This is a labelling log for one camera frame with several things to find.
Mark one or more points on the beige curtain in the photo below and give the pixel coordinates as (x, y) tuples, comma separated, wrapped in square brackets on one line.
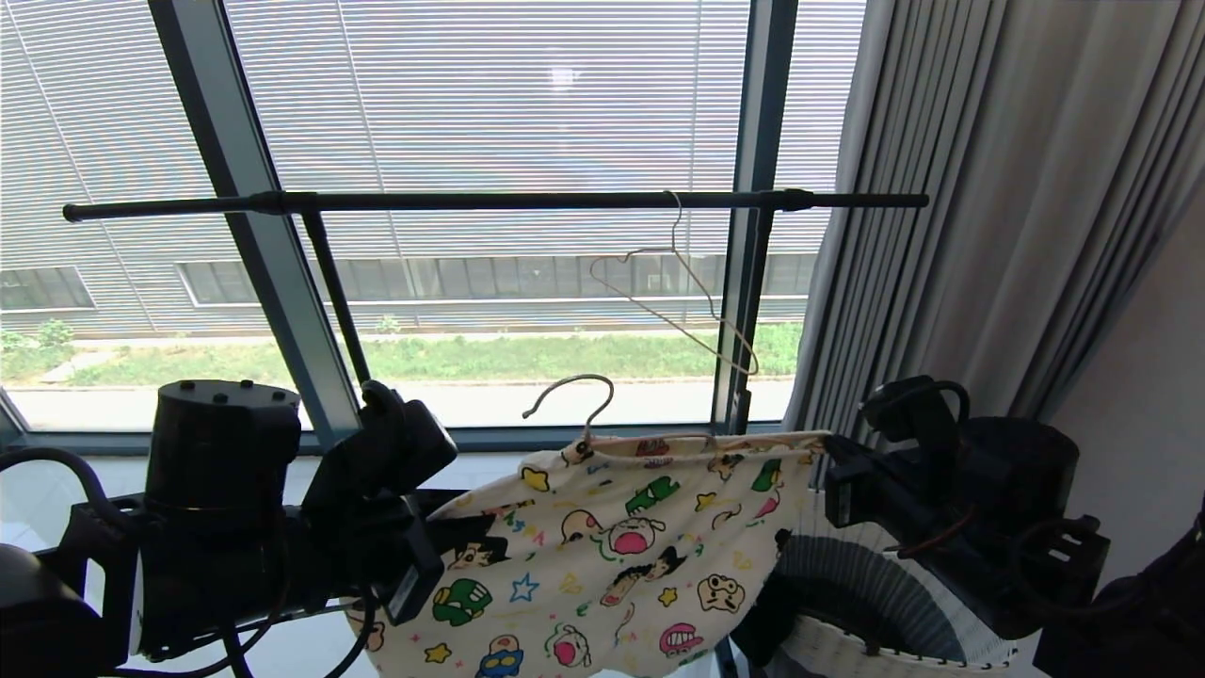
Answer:
[(988, 188)]

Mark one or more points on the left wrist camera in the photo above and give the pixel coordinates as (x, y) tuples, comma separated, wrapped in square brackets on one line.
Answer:
[(405, 443)]

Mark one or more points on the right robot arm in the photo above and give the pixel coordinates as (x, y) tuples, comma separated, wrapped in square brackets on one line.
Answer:
[(1021, 471)]

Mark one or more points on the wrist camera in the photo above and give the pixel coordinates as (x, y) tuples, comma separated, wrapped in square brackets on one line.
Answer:
[(908, 410), (405, 443)]

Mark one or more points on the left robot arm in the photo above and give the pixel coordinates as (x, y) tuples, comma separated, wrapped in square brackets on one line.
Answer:
[(221, 452)]

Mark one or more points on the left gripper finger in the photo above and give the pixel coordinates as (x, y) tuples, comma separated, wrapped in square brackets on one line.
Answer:
[(457, 514)]

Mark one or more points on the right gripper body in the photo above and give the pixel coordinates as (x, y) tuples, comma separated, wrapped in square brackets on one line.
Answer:
[(885, 499)]

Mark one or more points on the pink clothes hanger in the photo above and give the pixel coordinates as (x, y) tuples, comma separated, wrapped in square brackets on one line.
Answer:
[(611, 394), (676, 231)]

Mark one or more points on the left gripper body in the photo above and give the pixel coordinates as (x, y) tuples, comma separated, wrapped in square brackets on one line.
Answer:
[(391, 556)]

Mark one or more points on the cream printed garment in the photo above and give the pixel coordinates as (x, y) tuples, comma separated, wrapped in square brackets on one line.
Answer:
[(602, 565)]

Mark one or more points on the window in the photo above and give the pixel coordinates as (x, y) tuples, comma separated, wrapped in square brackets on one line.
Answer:
[(247, 141)]

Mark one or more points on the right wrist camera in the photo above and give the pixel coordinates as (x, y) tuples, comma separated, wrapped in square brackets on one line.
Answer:
[(908, 410)]

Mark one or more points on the black clothes rack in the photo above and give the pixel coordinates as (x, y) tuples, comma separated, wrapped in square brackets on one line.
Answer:
[(527, 201)]

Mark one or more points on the white laundry basket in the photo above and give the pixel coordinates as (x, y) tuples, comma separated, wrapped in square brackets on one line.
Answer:
[(904, 603)]

